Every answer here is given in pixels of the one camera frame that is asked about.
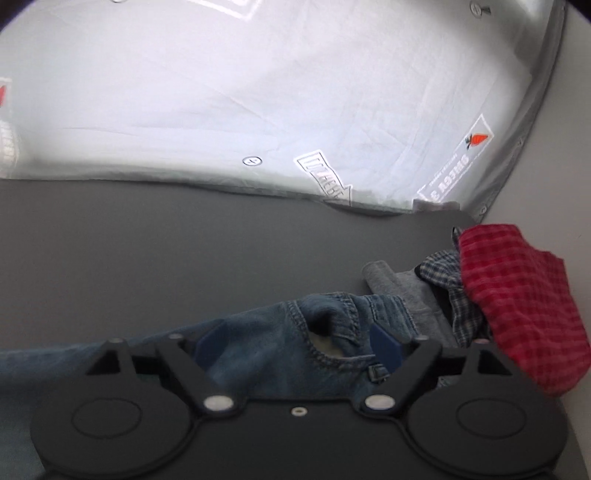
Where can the white printed backdrop sheet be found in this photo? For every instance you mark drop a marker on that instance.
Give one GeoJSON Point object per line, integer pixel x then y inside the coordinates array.
{"type": "Point", "coordinates": [373, 105]}

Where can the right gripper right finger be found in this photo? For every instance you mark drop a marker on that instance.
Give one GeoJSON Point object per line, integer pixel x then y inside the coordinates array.
{"type": "Point", "coordinates": [412, 368]}

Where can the blue denim jeans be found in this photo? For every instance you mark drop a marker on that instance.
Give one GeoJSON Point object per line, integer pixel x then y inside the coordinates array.
{"type": "Point", "coordinates": [314, 347]}

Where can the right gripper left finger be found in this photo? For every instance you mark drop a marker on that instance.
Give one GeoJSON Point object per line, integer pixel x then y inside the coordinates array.
{"type": "Point", "coordinates": [184, 357]}

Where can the red checkered folded garment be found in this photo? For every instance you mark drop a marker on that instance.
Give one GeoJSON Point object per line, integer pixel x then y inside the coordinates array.
{"type": "Point", "coordinates": [525, 296]}

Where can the dark plaid folded garment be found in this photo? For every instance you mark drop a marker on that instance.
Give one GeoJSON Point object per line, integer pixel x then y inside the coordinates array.
{"type": "Point", "coordinates": [442, 272]}

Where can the grey folded garment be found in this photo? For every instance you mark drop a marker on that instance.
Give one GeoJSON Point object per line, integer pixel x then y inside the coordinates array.
{"type": "Point", "coordinates": [424, 309]}

